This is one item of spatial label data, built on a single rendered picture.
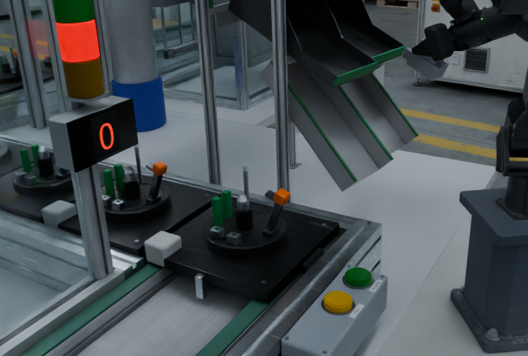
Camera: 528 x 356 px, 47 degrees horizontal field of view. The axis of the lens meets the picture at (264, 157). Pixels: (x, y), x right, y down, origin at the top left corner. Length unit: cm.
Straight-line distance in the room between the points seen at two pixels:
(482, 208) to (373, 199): 49
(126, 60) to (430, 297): 115
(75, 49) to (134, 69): 104
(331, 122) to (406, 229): 27
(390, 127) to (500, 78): 383
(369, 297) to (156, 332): 32
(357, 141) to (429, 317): 39
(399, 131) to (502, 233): 53
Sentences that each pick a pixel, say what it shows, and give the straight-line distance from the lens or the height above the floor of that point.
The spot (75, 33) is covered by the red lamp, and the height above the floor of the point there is 135.
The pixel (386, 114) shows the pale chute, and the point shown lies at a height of 105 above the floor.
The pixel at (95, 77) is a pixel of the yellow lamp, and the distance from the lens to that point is 85.
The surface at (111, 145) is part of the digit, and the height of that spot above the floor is 119.
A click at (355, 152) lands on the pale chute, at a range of 123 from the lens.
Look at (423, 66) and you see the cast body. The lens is 121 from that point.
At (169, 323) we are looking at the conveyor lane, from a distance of 96.
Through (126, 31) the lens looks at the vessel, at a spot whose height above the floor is 117.
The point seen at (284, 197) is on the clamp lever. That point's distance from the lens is 96.
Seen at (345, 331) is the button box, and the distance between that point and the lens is 86.
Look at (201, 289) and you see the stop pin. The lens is 97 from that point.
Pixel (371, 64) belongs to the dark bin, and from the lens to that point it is 117.
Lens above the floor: 149
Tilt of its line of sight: 22 degrees down
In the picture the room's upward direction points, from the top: 2 degrees counter-clockwise
